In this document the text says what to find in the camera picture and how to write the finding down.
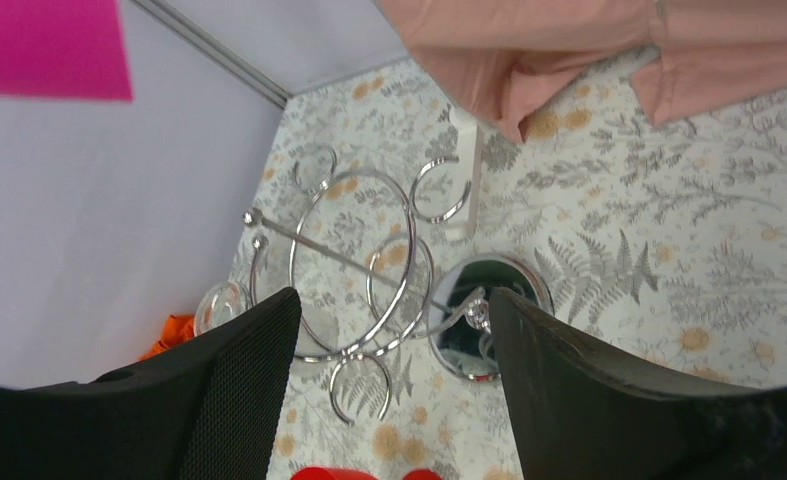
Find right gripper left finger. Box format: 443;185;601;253
0;287;302;479

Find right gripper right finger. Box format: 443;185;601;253
489;288;787;479

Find clear wine glass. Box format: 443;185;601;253
193;280;251;336

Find red plastic wine glass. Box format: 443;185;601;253
291;466;441;480

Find magenta plastic wine glass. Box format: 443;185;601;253
0;1;133;102

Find chrome wine glass rack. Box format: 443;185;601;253
243;146;555;425

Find orange cloth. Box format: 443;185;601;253
139;315;195;361

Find floral table cloth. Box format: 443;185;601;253
253;49;787;479

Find pink shorts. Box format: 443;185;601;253
378;0;787;142

